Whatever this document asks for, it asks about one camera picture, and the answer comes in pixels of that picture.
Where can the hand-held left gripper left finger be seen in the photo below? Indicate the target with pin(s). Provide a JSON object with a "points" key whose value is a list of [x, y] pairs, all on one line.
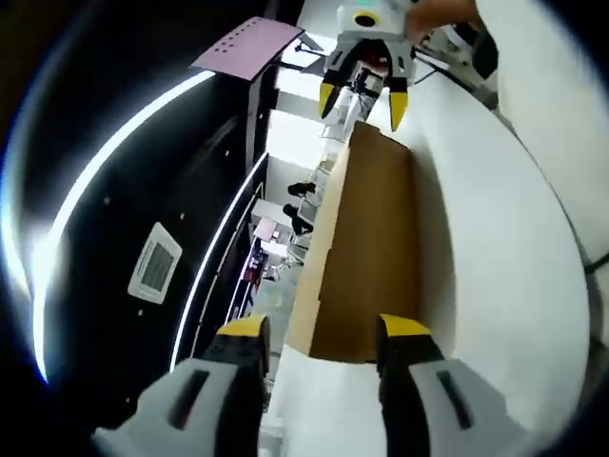
{"points": [[200, 409]]}

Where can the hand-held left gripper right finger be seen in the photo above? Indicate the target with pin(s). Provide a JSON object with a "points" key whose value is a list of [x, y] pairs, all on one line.
{"points": [[428, 409]]}

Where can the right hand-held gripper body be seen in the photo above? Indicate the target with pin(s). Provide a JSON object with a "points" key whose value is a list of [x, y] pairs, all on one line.
{"points": [[385, 26]]}

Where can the brown cardboard shoe box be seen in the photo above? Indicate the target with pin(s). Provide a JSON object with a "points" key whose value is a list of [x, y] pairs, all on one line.
{"points": [[371, 238]]}

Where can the person's right hand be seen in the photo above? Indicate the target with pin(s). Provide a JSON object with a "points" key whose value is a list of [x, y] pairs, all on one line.
{"points": [[442, 14]]}

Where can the large pink display screen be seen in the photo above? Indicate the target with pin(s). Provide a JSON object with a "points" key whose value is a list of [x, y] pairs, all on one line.
{"points": [[247, 47]]}

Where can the ceiling air conditioner vent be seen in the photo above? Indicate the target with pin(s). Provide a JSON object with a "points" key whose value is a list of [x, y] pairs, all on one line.
{"points": [[154, 262]]}

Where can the curved ceiling light strip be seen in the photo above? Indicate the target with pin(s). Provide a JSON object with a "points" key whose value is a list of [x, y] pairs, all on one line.
{"points": [[223, 228], [95, 181]]}

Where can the small pink wall screen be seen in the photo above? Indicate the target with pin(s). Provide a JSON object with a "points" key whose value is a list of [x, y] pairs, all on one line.
{"points": [[265, 230]]}

